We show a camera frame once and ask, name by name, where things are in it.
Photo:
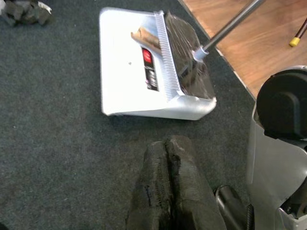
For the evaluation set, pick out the dark crumpled wrapper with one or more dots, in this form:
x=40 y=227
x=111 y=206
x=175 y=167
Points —
x=24 y=13

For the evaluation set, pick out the silver robot right leg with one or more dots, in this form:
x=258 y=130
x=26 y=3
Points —
x=271 y=167

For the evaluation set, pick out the brown metal frame yellow caps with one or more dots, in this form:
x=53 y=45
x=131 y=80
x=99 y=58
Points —
x=294 y=42

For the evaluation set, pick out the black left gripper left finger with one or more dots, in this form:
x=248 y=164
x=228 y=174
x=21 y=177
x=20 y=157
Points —
x=151 y=191

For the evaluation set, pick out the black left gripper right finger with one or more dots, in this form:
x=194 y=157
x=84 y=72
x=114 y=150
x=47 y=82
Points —
x=192 y=191

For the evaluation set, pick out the dark grey floor mat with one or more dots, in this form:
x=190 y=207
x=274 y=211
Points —
x=60 y=143

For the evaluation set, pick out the brown cardboard piece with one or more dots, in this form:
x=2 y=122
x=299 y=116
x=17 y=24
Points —
x=146 y=38

